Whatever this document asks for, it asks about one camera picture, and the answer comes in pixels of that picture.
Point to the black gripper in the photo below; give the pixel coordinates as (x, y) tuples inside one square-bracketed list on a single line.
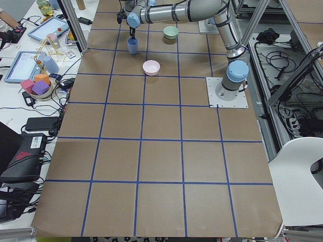
[(132, 32)]

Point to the blue cup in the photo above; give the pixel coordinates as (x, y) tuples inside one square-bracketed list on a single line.
[(132, 44)]

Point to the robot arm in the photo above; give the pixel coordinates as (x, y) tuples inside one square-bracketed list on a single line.
[(210, 15)]

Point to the green bowl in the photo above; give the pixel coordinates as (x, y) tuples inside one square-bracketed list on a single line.
[(170, 32)]

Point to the pink bowl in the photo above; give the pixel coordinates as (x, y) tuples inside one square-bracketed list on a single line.
[(151, 67)]

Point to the blue tablet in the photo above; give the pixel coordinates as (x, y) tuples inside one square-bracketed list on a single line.
[(51, 25)]

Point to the bowl of coloured blocks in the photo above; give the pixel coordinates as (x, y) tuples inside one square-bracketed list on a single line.
[(40, 89)]

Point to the black power adapter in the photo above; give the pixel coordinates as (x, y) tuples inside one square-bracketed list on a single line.
[(40, 123)]

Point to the white chair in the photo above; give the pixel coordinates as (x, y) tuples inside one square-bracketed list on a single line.
[(299, 194)]

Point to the aluminium frame post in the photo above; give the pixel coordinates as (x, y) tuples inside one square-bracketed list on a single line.
[(72, 20)]

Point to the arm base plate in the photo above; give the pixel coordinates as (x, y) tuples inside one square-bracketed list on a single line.
[(219, 97)]

